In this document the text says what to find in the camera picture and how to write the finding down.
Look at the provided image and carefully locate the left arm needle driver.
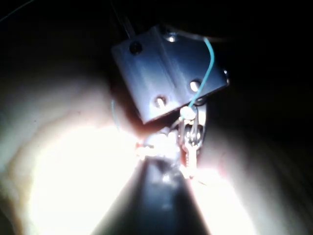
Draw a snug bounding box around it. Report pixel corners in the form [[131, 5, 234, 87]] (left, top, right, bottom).
[[178, 101, 208, 149]]

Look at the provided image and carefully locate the right arm needle driver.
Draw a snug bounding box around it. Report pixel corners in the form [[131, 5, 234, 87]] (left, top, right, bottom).
[[139, 131, 181, 164]]

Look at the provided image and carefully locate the left arm needle driver jaw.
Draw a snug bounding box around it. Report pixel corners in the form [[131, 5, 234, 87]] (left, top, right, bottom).
[[180, 143, 200, 181]]

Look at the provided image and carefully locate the grey block with screws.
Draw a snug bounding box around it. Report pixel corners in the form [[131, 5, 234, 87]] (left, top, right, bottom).
[[111, 24, 230, 124]]

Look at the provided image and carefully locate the tissue pad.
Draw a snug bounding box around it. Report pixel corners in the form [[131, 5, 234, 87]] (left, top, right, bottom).
[[0, 48, 313, 235]]

